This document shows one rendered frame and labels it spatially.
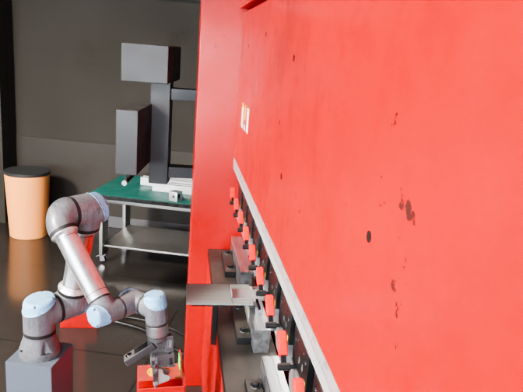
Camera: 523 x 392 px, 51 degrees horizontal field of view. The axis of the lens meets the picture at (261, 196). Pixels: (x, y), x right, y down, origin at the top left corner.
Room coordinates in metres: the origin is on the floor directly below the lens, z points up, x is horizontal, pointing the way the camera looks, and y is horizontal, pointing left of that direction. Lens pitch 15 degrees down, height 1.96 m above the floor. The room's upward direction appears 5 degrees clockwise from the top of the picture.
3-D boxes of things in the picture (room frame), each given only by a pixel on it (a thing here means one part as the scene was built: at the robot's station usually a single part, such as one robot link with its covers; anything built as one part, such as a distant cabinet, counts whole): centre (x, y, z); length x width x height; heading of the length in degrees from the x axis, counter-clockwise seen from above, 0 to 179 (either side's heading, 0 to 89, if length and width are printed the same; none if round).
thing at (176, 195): (4.86, 0.37, 0.39); 2.15 x 0.83 x 0.78; 85
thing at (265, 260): (1.72, -0.06, 1.26); 0.15 x 0.09 x 0.17; 9
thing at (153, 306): (1.72, 0.33, 1.09); 0.09 x 0.08 x 0.11; 54
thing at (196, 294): (2.07, 0.14, 1.00); 0.26 x 0.18 x 0.01; 99
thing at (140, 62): (3.26, 0.68, 1.52); 0.51 x 0.25 x 0.85; 2
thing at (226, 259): (2.68, 0.14, 0.89); 0.30 x 0.05 x 0.03; 9
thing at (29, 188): (5.25, 2.30, 0.33); 0.43 x 0.42 x 0.66; 85
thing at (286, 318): (1.33, -0.12, 1.26); 0.15 x 0.09 x 0.17; 9
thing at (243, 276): (2.64, 0.08, 0.92); 0.50 x 0.06 x 0.10; 9
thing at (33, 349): (1.90, 0.80, 0.82); 0.15 x 0.15 x 0.10
